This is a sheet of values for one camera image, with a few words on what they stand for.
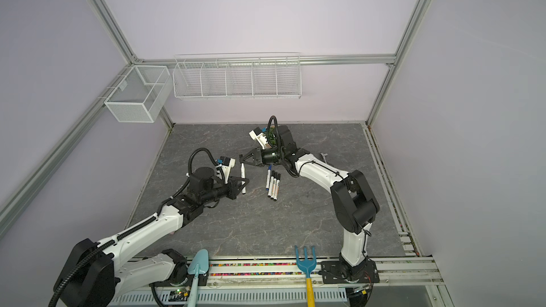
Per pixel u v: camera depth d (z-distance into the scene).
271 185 0.96
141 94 0.97
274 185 0.96
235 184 0.72
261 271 0.75
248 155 0.78
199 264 0.74
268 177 0.99
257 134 0.77
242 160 0.78
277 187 0.96
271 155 0.74
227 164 0.73
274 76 1.05
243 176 0.79
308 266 0.74
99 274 0.39
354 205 0.49
